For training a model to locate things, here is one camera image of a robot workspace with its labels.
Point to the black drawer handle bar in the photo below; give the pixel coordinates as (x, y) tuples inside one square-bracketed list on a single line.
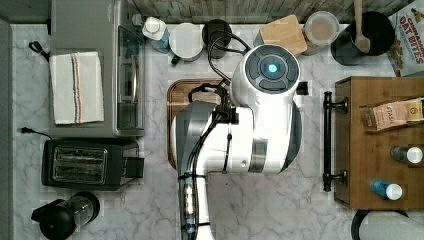
[(327, 176)]

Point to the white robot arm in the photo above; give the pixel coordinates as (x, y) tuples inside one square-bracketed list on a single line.
[(256, 128)]

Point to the wooden drawer cabinet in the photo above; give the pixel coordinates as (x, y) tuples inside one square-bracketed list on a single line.
[(366, 156)]

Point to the wooden cutting board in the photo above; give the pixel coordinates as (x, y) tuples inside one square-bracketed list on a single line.
[(177, 99)]

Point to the black round cup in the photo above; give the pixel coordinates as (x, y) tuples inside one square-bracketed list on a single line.
[(216, 29)]

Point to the white cap spray bottle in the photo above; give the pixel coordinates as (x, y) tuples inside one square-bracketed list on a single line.
[(156, 31)]

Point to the wooden lid glass jar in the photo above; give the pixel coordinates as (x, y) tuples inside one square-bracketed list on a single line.
[(285, 32)]

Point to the silver toaster oven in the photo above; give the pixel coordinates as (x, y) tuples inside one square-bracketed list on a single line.
[(112, 28)]

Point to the black two-slot toaster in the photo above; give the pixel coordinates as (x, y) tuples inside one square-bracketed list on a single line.
[(97, 164)]

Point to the white striped dish towel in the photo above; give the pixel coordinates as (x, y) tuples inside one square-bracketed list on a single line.
[(76, 80)]

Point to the clear lidded plastic container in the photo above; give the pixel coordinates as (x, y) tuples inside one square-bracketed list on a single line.
[(320, 30)]

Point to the wooden spoon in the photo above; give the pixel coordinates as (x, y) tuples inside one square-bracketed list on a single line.
[(361, 42)]

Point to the black rimmed plate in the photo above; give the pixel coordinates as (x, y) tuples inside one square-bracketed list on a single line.
[(360, 216)]

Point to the black glass coffee press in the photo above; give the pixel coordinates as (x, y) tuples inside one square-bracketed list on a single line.
[(59, 219)]

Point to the black toaster power plug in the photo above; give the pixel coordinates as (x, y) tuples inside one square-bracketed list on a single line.
[(26, 130)]

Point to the black utensil holder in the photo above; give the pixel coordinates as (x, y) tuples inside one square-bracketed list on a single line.
[(376, 27)]

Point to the blue bottle white cap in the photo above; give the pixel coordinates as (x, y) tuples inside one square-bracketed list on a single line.
[(387, 189)]

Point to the dark bottle white cap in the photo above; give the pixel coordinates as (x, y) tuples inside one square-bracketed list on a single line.
[(412, 155)]

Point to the oat bites cereal box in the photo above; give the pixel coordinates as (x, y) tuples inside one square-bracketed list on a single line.
[(407, 52)]

